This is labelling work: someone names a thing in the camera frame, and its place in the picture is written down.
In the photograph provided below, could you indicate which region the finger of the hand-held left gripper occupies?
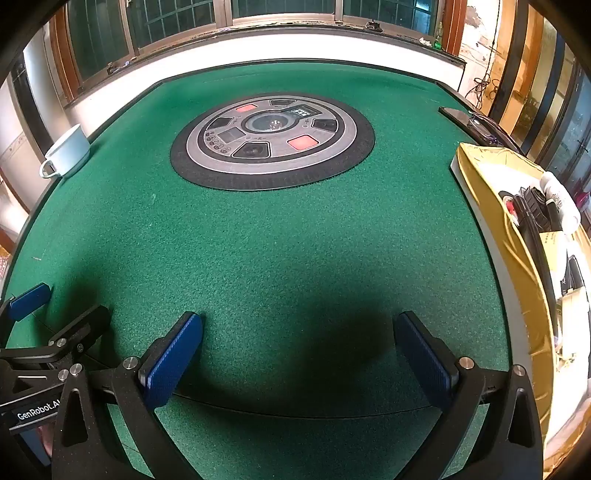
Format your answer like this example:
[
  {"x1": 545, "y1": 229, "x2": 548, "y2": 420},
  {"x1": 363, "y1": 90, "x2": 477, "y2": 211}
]
[
  {"x1": 0, "y1": 282, "x2": 51, "y2": 334},
  {"x1": 48, "y1": 305, "x2": 112, "y2": 360}
]

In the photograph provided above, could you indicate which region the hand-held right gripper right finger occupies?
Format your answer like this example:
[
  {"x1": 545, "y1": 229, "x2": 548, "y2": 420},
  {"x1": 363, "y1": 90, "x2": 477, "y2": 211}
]
[{"x1": 393, "y1": 311, "x2": 543, "y2": 480}]

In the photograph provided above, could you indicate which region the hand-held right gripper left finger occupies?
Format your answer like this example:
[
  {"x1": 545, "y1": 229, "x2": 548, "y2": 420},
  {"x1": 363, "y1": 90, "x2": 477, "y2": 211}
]
[{"x1": 52, "y1": 311, "x2": 204, "y2": 480}]

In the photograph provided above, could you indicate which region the yellow storage box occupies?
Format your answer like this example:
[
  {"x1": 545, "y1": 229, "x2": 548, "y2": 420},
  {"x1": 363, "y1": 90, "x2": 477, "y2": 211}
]
[{"x1": 450, "y1": 142, "x2": 591, "y2": 476}]

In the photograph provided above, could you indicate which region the white plastic bottle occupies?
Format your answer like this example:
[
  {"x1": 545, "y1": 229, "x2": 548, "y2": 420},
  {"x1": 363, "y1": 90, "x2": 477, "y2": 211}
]
[{"x1": 540, "y1": 172, "x2": 581, "y2": 234}]

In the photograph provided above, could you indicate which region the white cup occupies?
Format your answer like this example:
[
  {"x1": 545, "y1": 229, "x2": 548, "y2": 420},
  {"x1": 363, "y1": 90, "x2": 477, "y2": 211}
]
[{"x1": 39, "y1": 124, "x2": 90, "y2": 180}]

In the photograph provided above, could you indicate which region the white tower air conditioner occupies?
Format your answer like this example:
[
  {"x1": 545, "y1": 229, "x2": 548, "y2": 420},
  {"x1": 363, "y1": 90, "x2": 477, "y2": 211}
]
[{"x1": 8, "y1": 28, "x2": 75, "y2": 155}]

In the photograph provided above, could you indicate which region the round grey control panel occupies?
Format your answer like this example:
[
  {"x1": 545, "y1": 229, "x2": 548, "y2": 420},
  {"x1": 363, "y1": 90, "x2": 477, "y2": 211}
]
[{"x1": 170, "y1": 95, "x2": 376, "y2": 191}]

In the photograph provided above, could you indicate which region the wooden framed window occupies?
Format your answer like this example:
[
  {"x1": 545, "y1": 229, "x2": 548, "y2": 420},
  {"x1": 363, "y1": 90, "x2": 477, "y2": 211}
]
[{"x1": 48, "y1": 0, "x2": 467, "y2": 104}]

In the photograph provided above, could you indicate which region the gold framed glass cabinet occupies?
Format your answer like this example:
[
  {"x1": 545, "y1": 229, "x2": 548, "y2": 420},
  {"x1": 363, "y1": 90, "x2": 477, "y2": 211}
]
[{"x1": 489, "y1": 0, "x2": 591, "y2": 195}]

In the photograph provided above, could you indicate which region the black hanging cable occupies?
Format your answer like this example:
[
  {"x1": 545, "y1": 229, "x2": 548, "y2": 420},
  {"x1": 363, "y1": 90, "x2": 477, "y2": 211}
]
[{"x1": 465, "y1": 0, "x2": 503, "y2": 112}]

